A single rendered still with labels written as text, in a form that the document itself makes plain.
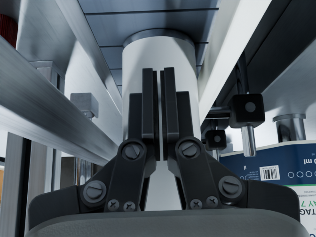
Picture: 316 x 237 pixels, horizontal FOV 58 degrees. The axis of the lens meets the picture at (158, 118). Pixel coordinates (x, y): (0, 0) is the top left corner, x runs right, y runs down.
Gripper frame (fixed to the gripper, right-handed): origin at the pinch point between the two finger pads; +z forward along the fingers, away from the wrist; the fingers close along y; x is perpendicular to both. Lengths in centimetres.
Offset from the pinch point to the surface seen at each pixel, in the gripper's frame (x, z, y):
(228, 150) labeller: -45, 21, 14
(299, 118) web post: -22.5, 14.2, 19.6
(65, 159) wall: -410, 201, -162
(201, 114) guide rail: -9.1, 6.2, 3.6
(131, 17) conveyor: 1.3, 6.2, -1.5
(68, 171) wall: -418, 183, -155
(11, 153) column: -14.9, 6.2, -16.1
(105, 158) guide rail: -1.8, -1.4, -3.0
